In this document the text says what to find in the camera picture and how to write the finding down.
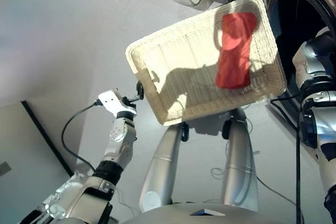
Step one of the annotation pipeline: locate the grey wall plate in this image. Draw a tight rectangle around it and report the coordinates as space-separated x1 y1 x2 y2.
0 161 13 177

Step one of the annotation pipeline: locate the red cloth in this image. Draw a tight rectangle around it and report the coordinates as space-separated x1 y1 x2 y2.
215 12 257 89

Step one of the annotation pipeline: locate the silver robot torso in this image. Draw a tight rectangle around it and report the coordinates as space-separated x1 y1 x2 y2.
120 202 266 224

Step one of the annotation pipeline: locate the silver robot leg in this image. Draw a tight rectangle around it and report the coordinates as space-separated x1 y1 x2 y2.
220 107 259 213
138 123 184 213

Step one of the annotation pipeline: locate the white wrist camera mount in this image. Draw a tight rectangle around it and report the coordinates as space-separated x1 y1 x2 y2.
97 90 138 116

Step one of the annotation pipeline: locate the pale woven basket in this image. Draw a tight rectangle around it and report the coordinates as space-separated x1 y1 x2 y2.
125 0 287 126

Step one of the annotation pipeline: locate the thin white floor cable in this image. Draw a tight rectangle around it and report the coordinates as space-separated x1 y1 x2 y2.
209 150 260 183

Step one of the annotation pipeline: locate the black floor cable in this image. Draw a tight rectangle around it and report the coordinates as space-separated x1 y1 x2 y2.
256 175 299 207

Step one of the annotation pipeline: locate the grey washing machine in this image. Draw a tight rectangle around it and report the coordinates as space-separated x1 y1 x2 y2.
251 0 336 154

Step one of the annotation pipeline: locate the black wheeled basket stand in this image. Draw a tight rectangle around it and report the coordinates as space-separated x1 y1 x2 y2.
180 118 233 143

